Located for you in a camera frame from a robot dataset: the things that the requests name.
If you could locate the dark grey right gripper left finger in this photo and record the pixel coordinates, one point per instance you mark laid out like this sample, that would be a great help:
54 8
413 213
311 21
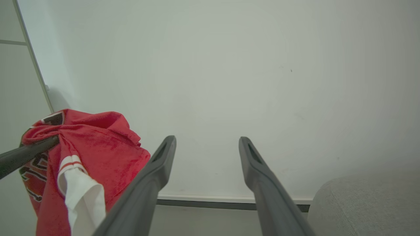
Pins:
144 190

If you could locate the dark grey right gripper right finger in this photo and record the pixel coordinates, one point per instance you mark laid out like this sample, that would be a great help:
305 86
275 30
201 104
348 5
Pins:
272 203

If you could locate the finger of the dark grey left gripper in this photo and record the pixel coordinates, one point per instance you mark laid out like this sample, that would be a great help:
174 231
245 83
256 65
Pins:
23 156

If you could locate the red basketball jersey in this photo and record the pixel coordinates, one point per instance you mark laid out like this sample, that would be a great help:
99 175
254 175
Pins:
108 154

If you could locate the white and black baseboard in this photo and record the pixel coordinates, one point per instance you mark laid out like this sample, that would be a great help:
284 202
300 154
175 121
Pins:
210 201

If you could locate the grey fabric sofa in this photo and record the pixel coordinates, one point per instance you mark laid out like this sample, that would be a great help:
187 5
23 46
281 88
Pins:
367 206

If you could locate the grey metal frame bracket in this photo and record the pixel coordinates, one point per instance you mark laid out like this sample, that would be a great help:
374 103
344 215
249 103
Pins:
16 82

